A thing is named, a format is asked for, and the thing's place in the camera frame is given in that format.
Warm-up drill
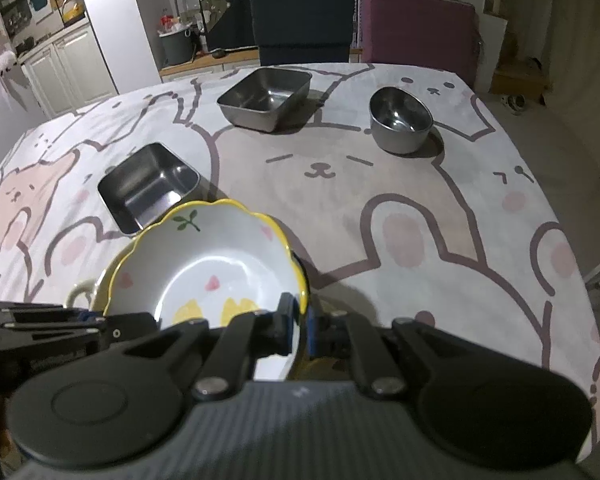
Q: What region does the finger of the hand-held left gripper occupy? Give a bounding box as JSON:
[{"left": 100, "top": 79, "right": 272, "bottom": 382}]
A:
[
  {"left": 0, "top": 306, "right": 106, "bottom": 335},
  {"left": 55, "top": 311, "right": 159, "bottom": 357}
]

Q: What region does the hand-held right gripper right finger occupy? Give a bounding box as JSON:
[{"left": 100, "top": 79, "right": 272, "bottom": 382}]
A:
[{"left": 306, "top": 296, "right": 486, "bottom": 403}]

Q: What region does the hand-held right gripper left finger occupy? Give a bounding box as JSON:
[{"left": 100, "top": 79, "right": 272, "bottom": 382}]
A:
[{"left": 112, "top": 292, "right": 302, "bottom": 403}]

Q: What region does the cream ceramic bowl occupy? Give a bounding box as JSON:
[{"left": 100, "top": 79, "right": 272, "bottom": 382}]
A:
[{"left": 66, "top": 280, "right": 106, "bottom": 311}]

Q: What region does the white square plate blue rim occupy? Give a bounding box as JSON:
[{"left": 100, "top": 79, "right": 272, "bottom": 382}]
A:
[{"left": 90, "top": 240, "right": 315, "bottom": 311}]

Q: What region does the floral ceramic bowl yellow rim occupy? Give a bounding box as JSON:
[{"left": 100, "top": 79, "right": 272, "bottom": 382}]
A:
[{"left": 102, "top": 199, "right": 311, "bottom": 381}]

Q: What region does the small rectangular steel container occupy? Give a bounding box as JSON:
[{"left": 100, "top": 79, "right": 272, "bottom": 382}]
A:
[{"left": 97, "top": 142, "right": 202, "bottom": 236}]

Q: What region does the round steel bowl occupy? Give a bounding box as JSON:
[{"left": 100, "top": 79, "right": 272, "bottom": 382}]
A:
[{"left": 369, "top": 86, "right": 434, "bottom": 155}]

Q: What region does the large rectangular steel container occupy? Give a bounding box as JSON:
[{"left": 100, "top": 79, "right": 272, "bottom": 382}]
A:
[{"left": 216, "top": 67, "right": 313, "bottom": 133}]

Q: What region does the printed cartoon tablecloth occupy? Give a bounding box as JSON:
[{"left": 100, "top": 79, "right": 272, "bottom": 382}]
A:
[{"left": 0, "top": 62, "right": 600, "bottom": 461}]

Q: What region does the white fridge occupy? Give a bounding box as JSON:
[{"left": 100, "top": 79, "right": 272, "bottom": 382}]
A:
[{"left": 0, "top": 0, "right": 48, "bottom": 196}]

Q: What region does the white kitchen cabinet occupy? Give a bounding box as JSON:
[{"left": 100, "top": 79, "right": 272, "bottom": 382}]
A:
[{"left": 22, "top": 22, "right": 118, "bottom": 118}]

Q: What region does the low wooden top cabinet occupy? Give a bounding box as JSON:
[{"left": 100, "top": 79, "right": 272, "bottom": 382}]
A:
[{"left": 160, "top": 49, "right": 363, "bottom": 83}]

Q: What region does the grey bucket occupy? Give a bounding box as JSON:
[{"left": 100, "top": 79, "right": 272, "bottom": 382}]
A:
[{"left": 159, "top": 27, "right": 197, "bottom": 66}]

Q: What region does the dark blue chair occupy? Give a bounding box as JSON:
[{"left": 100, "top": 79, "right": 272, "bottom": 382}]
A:
[{"left": 250, "top": 0, "right": 356, "bottom": 67}]

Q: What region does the dark blue sideboard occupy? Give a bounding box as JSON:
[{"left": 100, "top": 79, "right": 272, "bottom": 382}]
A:
[{"left": 197, "top": 0, "right": 261, "bottom": 53}]

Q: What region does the purple chair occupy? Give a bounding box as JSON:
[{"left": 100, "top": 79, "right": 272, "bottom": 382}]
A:
[{"left": 361, "top": 0, "right": 482, "bottom": 91}]

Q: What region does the cardboard box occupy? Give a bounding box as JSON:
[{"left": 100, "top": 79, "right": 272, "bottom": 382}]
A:
[{"left": 492, "top": 57, "right": 553, "bottom": 106}]

